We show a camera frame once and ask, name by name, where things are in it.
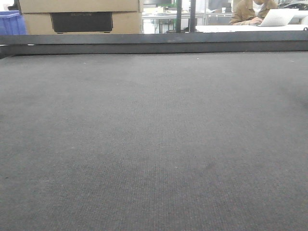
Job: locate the black vertical pole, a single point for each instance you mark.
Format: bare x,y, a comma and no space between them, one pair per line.
192,24
178,19

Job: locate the person in tan jacket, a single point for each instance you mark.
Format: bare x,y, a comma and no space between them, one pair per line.
251,12

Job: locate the white open laptop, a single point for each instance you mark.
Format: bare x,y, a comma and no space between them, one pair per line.
277,17

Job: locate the white background desk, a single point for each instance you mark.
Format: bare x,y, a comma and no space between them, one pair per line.
248,28

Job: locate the upper cardboard box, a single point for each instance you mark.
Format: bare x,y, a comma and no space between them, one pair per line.
57,6

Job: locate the blue plastic crate background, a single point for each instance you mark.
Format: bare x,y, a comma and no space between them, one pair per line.
12,23

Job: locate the dark grey table rail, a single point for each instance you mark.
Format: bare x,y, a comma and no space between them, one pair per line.
196,42

